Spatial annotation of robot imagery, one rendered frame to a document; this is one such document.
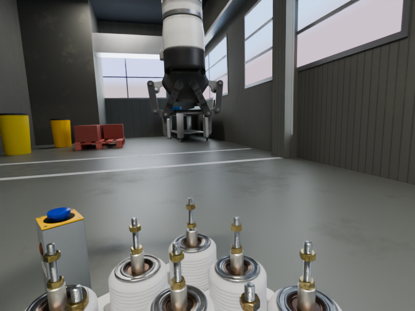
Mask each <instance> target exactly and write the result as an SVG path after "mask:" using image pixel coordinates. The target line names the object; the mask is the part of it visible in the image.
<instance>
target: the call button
mask: <svg viewBox="0 0 415 311"><path fill-rule="evenodd" d="M70 213H71V211H70V208H68V207H60V208H56V209H52V210H50V211H49V212H48V213H47V217H48V218H50V220H51V221H58V220H63V219H65V218H67V217H68V216H69V214H70Z"/></svg>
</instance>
